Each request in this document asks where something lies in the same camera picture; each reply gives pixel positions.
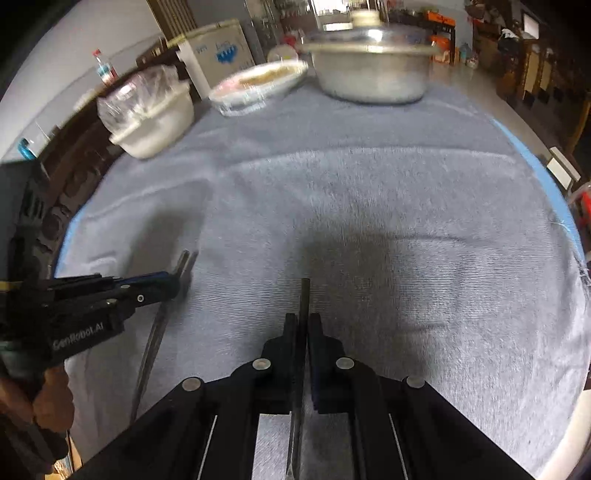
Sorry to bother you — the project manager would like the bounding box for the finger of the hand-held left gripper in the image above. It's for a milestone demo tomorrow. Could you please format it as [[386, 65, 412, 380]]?
[[104, 284, 182, 319], [99, 271, 180, 291]]

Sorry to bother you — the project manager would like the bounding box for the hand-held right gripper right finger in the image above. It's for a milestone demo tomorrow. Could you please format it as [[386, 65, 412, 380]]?
[[307, 313, 536, 480]]

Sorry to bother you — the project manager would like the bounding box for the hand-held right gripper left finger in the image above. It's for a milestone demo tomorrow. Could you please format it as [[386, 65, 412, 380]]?
[[69, 313, 302, 480]]

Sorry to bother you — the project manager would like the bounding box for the person's left hand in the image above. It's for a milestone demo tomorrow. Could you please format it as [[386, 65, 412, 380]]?
[[0, 364, 75, 435]]

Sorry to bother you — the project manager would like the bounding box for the dark carved wooden sideboard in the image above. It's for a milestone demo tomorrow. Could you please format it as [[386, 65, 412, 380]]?
[[13, 39, 211, 282]]

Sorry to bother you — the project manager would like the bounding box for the white bowl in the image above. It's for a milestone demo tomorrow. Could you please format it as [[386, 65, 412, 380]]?
[[108, 85, 195, 160]]

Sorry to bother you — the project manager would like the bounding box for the grey tablecloth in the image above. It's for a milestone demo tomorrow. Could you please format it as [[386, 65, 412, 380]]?
[[55, 80, 591, 479]]

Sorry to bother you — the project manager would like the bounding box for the clear plastic bag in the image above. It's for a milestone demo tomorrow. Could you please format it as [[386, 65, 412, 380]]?
[[96, 65, 185, 132]]

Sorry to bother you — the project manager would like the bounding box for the red-capped water bottle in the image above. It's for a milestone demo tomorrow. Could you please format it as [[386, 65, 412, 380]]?
[[91, 49, 117, 87]]

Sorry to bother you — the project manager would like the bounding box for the patterned bowl with food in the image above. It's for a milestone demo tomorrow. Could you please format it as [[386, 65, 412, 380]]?
[[209, 60, 310, 117]]

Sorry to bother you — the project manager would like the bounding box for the white chest freezer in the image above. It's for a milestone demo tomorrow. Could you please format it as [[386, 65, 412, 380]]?
[[177, 23, 256, 95]]

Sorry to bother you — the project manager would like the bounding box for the clear round balloon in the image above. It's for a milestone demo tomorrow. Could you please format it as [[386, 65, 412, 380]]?
[[267, 43, 300, 64]]

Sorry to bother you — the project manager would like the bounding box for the brown wooden door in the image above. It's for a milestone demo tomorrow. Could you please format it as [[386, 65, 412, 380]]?
[[147, 0, 195, 38]]

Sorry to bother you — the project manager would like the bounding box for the blue table cover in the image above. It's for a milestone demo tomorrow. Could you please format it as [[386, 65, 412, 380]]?
[[54, 117, 585, 278]]

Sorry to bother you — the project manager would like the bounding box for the large metal pot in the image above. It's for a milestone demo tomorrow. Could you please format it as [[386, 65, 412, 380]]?
[[308, 39, 432, 105]]

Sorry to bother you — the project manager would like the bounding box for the small white stool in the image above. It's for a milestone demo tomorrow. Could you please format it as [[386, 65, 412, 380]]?
[[546, 146, 583, 191]]

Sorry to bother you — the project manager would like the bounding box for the metal pot lid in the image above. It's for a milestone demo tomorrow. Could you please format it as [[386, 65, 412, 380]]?
[[301, 9, 438, 55]]

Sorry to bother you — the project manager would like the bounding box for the orange plastic crate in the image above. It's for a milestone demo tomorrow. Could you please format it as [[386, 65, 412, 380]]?
[[430, 34, 457, 64]]

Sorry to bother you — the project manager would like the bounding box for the brown wooden cabinet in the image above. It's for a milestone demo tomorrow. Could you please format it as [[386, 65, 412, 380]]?
[[466, 0, 591, 155]]

